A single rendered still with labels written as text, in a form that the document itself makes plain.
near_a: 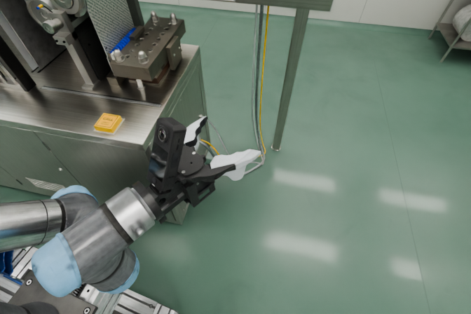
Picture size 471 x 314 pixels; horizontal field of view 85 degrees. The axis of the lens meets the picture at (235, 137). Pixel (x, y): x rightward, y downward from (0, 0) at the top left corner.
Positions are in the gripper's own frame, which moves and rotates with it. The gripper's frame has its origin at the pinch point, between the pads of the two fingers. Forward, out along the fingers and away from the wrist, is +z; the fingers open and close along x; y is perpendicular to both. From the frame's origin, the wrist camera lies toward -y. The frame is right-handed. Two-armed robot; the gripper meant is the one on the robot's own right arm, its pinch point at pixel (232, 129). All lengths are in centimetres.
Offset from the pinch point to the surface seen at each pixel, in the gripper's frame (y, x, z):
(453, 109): 128, 23, 234
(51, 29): -5, -79, -8
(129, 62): 11, -69, 9
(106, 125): 24, -57, -11
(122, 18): 2, -87, 19
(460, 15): 84, -16, 330
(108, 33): 4, -81, 10
